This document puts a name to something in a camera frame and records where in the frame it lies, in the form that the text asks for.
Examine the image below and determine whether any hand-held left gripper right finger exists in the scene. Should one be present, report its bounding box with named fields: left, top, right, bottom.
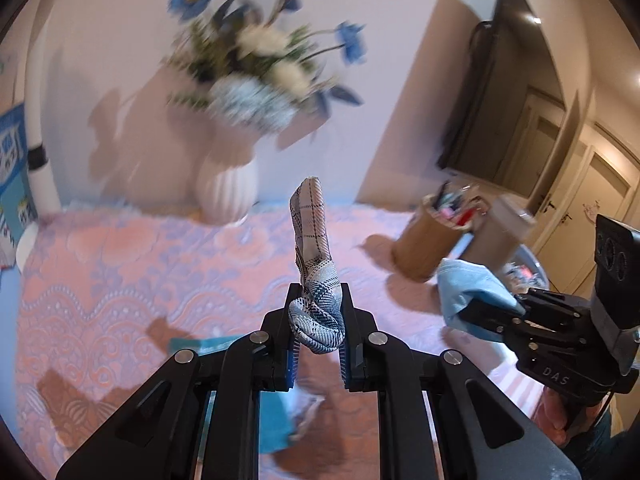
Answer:
left=340, top=282, right=581, bottom=480

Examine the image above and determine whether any beige door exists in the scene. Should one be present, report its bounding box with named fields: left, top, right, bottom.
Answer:
left=530, top=120, right=640, bottom=302

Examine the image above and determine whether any light blue cloth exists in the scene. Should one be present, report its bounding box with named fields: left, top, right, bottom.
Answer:
left=436, top=258, right=521, bottom=337

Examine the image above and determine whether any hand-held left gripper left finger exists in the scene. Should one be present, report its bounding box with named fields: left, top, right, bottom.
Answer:
left=56, top=284, right=301, bottom=480

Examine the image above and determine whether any white ribbed vase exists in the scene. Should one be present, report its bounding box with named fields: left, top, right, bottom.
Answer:
left=195, top=125, right=259, bottom=226

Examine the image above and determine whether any pink lace tablecloth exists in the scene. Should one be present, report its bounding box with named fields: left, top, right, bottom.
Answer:
left=15, top=205, right=547, bottom=480

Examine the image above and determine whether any white cloth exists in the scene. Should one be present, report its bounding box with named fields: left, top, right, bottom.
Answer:
left=290, top=375, right=326, bottom=442

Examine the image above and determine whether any black television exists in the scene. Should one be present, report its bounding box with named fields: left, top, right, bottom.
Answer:
left=437, top=0, right=567, bottom=189

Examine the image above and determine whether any blue and white flower bouquet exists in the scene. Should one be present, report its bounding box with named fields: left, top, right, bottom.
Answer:
left=165, top=0, right=369, bottom=134

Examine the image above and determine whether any brown box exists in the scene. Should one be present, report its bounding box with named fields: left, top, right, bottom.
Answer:
left=470, top=195, right=537, bottom=274

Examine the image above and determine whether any blue and beige plaid sock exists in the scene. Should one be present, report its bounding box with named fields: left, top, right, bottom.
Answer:
left=288, top=176, right=346, bottom=356

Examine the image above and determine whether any bundle of pens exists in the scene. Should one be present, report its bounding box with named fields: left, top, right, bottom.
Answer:
left=430, top=180, right=489, bottom=229

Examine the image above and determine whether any person's right hand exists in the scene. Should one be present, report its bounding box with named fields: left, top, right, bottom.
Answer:
left=532, top=389, right=584, bottom=446

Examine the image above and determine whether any grey blue basin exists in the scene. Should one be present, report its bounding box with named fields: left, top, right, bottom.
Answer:
left=505, top=245, right=551, bottom=292

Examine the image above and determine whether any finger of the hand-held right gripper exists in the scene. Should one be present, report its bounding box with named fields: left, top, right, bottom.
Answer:
left=457, top=312, right=521, bottom=346
left=470, top=298, right=526, bottom=329

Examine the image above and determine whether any teal cloth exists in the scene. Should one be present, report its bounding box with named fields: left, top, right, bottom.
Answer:
left=169, top=335, right=296, bottom=456

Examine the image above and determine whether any wooden pen holder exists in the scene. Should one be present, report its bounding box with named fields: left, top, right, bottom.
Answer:
left=392, top=194, right=481, bottom=282

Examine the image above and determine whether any person's dark blue clothing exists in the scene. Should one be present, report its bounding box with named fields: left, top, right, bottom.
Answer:
left=565, top=400, right=640, bottom=480

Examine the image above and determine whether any white desk lamp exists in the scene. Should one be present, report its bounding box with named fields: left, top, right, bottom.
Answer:
left=22, top=0, right=61, bottom=212

